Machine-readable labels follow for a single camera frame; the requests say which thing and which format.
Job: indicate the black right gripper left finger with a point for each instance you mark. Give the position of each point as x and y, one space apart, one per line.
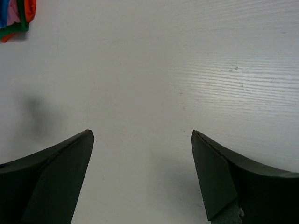
44 187

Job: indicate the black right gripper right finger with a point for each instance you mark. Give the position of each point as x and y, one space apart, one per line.
239 190

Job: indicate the blue t-shirt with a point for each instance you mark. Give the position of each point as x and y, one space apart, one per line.
4 4

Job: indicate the green folded t-shirt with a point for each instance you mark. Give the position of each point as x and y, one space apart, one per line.
19 25

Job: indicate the pink folded t-shirt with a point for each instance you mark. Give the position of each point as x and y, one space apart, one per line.
12 13

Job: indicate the orange folded t-shirt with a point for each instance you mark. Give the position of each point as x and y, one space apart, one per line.
30 10

